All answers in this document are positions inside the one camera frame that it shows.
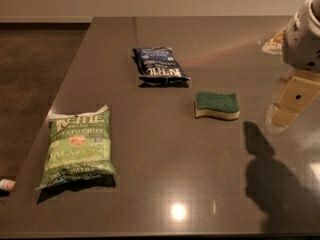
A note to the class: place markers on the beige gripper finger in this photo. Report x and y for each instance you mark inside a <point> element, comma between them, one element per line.
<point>297,92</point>

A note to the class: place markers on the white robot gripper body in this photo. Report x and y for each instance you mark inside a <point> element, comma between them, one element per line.
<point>301,43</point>

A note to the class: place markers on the green yellow sponge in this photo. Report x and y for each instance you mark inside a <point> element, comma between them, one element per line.
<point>216,105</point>

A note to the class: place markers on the blue chips bag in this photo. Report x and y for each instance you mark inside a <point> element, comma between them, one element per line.
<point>158,66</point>

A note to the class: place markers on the green jalapeno chips bag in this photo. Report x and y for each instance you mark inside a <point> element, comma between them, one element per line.
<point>79,148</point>

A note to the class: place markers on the white object at floor edge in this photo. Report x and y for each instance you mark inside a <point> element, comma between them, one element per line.
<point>6,185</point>

